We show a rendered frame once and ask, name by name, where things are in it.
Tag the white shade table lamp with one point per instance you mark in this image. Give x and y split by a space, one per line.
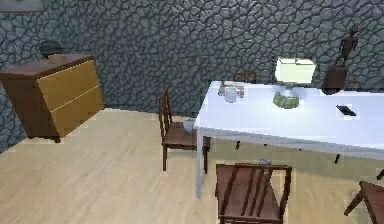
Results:
291 80

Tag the white cup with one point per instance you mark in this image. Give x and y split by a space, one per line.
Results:
230 94

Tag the white dining table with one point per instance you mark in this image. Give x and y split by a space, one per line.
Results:
283 123

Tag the brown wooden chair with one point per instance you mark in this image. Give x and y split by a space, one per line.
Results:
248 196
175 133
245 76
371 198

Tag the brown and yellow drawer chest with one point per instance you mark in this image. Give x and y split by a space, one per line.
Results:
66 90

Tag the dark brown statue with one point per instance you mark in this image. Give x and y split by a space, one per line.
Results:
338 73

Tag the black and yellow basketball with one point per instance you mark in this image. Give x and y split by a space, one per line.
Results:
50 48

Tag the grey framed wall picture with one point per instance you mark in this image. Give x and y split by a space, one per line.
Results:
20 5

